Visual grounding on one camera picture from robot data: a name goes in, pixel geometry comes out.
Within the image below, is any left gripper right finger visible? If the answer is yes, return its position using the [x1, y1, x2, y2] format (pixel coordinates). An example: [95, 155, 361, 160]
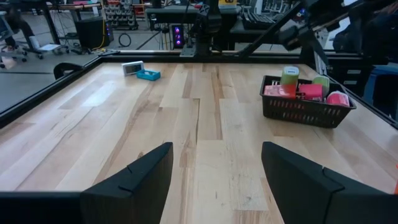
[261, 141, 398, 224]

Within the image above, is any small parts drawer rack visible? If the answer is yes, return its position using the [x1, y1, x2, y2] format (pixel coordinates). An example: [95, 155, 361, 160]
[103, 0, 140, 31]

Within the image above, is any large red wall charger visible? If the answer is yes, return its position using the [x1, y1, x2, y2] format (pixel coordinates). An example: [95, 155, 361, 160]
[263, 84, 297, 100]

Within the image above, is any silver mounting plate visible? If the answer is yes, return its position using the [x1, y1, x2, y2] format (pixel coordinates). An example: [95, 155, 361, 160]
[179, 44, 197, 58]

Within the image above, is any pink USB wall charger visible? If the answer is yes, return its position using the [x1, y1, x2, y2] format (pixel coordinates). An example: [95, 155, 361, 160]
[298, 83, 325, 102]

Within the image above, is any backlit computer keyboard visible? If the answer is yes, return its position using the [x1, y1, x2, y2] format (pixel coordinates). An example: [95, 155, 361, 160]
[241, 7, 276, 31]

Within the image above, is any computer with pink fans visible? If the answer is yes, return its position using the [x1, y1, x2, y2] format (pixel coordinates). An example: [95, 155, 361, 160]
[171, 24, 185, 50]

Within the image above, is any grey equipment cart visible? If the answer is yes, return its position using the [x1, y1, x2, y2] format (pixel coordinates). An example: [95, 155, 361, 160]
[144, 4, 280, 52]

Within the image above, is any white digital clock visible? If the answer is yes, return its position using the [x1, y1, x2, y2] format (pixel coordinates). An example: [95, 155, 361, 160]
[121, 60, 145, 77]

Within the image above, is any coiled black cable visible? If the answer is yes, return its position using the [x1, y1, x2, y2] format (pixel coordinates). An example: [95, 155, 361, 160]
[118, 32, 132, 48]

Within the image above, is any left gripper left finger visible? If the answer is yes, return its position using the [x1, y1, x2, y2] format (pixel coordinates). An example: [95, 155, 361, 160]
[0, 142, 174, 224]

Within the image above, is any black computer tower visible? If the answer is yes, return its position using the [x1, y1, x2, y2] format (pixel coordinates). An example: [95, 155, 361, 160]
[75, 16, 115, 50]

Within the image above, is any green cylindrical can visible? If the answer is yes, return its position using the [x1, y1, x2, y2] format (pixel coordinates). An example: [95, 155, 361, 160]
[280, 65, 300, 86]

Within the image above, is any teal digital clock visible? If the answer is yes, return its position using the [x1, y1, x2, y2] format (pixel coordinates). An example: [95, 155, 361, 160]
[136, 68, 162, 82]

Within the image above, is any blue chair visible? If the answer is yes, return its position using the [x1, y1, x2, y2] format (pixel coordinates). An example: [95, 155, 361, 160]
[363, 63, 398, 111]

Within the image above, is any person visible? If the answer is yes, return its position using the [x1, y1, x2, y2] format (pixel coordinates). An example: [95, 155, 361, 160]
[4, 6, 41, 52]

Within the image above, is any black plastic basket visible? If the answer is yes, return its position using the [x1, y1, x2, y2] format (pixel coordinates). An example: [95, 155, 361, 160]
[259, 74, 358, 129]

